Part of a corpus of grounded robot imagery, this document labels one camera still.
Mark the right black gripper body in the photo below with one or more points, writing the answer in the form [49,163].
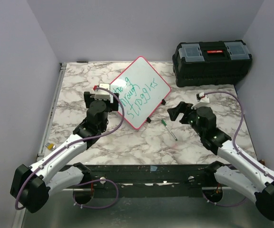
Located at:
[190,115]

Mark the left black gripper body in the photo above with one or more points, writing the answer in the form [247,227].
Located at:
[112,106]

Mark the green whiteboard marker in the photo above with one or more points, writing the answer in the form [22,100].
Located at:
[169,130]

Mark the whiteboard with pink frame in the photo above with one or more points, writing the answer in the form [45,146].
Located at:
[141,90]

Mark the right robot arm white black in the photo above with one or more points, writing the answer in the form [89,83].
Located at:
[252,179]

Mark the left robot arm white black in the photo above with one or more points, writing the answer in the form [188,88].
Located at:
[33,185]

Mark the black toolbox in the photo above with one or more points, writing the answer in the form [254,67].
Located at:
[211,63]

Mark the small yellow connector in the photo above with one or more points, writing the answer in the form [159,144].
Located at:
[50,146]

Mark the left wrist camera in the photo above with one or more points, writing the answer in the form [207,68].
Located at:
[102,92]

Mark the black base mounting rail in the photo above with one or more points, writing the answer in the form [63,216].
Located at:
[135,181]

